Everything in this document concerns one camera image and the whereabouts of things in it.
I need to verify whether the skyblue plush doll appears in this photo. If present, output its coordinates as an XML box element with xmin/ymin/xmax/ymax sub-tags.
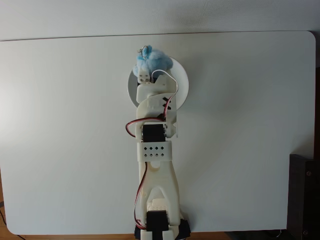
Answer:
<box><xmin>131</xmin><ymin>44</ymin><xmax>175</xmax><ymax>79</ymax></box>

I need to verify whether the white ceramic bowl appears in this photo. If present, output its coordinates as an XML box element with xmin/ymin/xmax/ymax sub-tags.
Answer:
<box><xmin>126</xmin><ymin>55</ymin><xmax>190</xmax><ymax>114</ymax></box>

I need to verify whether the dark wooden cabinet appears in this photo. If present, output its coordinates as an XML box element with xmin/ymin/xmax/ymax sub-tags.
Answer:
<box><xmin>286</xmin><ymin>154</ymin><xmax>320</xmax><ymax>240</ymax></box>

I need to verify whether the black cable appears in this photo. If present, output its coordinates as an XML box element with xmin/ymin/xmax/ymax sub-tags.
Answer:
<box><xmin>0</xmin><ymin>200</ymin><xmax>7</xmax><ymax>226</ymax></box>

